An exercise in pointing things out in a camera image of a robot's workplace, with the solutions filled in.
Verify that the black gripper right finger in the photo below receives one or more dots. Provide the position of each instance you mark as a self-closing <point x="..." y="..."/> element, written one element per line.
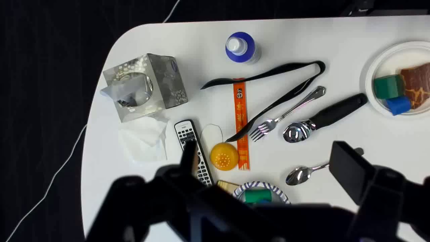
<point x="351" y="173"/>

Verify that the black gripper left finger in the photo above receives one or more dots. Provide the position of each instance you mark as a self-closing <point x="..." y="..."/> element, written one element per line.
<point x="188" y="157"/>

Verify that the black remote control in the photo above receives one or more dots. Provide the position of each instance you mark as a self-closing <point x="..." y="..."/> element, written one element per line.
<point x="186" y="135"/>

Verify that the yellow ball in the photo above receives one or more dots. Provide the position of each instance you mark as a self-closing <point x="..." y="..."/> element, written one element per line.
<point x="223" y="157"/>

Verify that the small wooden block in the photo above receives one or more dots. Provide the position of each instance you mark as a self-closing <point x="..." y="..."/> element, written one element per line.
<point x="226" y="185"/>

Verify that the crumpled white tissue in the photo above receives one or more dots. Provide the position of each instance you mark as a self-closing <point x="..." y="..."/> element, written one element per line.
<point x="143" y="136"/>

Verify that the silver spoon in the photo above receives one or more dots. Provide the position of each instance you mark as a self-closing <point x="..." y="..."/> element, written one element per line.
<point x="303" y="174"/>

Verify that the blue patterned paper plate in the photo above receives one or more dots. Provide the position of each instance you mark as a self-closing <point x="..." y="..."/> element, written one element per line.
<point x="273" y="189"/>

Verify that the green block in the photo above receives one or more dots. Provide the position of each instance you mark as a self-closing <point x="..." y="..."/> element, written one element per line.
<point x="258" y="196"/>
<point x="389" y="87"/>

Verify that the blue block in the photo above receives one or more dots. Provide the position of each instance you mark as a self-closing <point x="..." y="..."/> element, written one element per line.
<point x="398" y="105"/>

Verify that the white bottle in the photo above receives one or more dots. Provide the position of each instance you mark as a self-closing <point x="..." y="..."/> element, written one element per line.
<point x="148" y="85"/>

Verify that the silver fork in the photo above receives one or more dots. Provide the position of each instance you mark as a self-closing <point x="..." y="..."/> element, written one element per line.
<point x="277" y="120"/>

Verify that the white plate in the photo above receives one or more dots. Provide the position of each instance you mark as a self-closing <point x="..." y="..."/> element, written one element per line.
<point x="381" y="68"/>

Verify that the brown giraffe-patterned block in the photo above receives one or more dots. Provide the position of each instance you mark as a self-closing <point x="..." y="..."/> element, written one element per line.
<point x="418" y="85"/>

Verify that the clear bottle with blue cap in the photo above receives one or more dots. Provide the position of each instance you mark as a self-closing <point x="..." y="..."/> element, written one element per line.
<point x="241" y="48"/>

